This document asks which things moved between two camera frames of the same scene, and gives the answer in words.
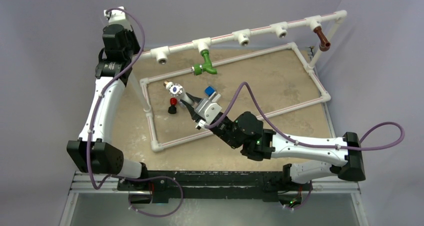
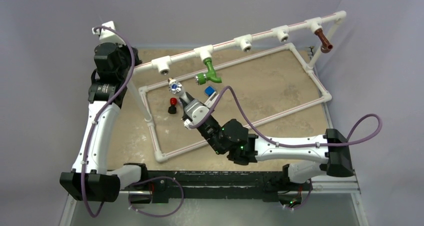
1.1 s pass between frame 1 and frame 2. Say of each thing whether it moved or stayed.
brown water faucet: stayed
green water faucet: moved
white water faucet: moved
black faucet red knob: stayed
